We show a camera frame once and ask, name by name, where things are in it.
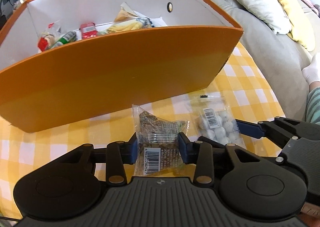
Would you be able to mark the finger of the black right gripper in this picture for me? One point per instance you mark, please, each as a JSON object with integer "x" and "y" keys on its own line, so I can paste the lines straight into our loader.
{"x": 257, "y": 130}
{"x": 213, "y": 143}

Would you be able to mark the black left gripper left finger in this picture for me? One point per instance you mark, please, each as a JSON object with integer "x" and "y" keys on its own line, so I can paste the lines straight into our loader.
{"x": 115, "y": 155}

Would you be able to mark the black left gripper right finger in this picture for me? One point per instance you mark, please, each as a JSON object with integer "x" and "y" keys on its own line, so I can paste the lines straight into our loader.
{"x": 200, "y": 154}

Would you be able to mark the clear bag white round candies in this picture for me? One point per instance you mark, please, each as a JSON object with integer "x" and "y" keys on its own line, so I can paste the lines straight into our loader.
{"x": 212, "y": 118}

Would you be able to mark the clear bag brown green snack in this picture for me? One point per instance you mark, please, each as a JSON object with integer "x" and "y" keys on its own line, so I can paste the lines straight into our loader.
{"x": 157, "y": 139}

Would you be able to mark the red snack bar wrapper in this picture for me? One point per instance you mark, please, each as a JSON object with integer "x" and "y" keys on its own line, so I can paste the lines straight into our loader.
{"x": 88, "y": 30}

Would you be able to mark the clear packet brown date snack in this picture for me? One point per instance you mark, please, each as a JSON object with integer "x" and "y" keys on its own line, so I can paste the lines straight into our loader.
{"x": 48, "y": 37}

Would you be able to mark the yellow white checkered tablecloth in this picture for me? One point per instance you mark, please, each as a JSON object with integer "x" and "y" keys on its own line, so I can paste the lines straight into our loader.
{"x": 239, "y": 92}

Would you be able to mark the green striped trousers leg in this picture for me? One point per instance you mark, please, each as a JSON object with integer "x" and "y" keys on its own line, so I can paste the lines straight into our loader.
{"x": 313, "y": 106}

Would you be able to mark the white socked foot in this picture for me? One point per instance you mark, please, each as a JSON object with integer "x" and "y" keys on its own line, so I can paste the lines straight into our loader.
{"x": 311, "y": 72}

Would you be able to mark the beige sofa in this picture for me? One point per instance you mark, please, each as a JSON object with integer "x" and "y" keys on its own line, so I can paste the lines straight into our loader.
{"x": 280, "y": 58}

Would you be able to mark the orange cardboard box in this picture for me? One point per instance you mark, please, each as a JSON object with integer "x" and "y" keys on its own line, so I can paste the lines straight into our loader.
{"x": 108, "y": 73}

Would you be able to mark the yellow pillow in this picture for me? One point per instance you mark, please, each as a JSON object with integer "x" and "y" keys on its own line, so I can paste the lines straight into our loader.
{"x": 305, "y": 24}

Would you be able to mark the green can snack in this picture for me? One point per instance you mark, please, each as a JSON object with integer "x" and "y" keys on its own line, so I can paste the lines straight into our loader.
{"x": 65, "y": 39}

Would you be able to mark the yellow snack bag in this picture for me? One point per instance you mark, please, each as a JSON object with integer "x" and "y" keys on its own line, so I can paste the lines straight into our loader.
{"x": 129, "y": 25}

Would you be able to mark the white orange snack packet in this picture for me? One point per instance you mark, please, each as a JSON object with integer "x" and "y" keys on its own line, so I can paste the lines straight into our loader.
{"x": 126, "y": 14}

